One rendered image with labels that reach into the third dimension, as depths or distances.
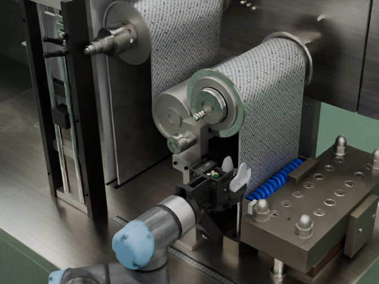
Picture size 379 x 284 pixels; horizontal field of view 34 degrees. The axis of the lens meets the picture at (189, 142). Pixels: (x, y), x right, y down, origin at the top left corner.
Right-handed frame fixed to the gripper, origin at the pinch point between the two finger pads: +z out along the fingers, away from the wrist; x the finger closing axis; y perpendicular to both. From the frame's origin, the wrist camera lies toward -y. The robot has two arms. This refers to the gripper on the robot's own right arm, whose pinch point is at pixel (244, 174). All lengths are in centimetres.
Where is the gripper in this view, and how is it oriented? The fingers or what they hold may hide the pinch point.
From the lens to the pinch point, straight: 132.1
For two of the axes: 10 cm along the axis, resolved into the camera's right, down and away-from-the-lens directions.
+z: 6.5, -4.0, 6.4
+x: -7.6, -3.2, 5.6
